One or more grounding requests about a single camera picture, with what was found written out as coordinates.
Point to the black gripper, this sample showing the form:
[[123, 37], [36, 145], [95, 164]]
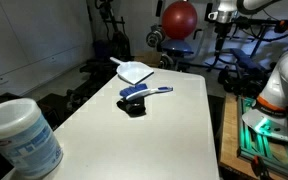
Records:
[[224, 28]]

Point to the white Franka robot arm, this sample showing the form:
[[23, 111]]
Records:
[[284, 76]]

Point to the blue weight bench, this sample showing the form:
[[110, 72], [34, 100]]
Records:
[[247, 58]]

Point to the blue balance trainer dome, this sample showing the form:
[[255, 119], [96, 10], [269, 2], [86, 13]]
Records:
[[177, 46]]

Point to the black dumbbell pile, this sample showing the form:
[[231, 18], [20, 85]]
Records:
[[247, 83]]

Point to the red exercise ball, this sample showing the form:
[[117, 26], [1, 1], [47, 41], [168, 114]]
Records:
[[179, 20]]

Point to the grey weight plate stack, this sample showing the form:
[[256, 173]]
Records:
[[154, 36], [165, 61]]

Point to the black weight plate rack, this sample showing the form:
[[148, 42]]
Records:
[[160, 50]]

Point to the orange black clamp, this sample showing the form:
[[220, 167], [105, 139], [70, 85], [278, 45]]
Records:
[[281, 26], [257, 163]]

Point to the wooden board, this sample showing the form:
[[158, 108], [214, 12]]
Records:
[[229, 133]]

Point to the white plastic dustpan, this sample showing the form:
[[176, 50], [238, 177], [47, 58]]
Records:
[[134, 71]]

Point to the blue white hand brush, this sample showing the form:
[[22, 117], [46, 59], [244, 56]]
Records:
[[134, 92]]

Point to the black upright exercise machine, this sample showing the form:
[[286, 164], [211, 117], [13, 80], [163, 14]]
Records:
[[119, 40]]

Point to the black glove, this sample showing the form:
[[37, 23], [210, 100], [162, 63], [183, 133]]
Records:
[[134, 108]]

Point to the black floor exercise equipment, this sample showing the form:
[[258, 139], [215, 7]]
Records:
[[94, 68]]

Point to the white blue wipes tub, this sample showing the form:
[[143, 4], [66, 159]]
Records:
[[24, 140]]

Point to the black multi-gym frame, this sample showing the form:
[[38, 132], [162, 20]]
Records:
[[250, 21]]

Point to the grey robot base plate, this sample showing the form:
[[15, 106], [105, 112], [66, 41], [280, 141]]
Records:
[[277, 128]]

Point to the green-lit aluminium frame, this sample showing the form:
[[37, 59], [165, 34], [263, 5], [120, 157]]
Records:
[[250, 143]]

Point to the white wall cabinets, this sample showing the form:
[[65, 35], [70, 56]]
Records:
[[34, 33]]

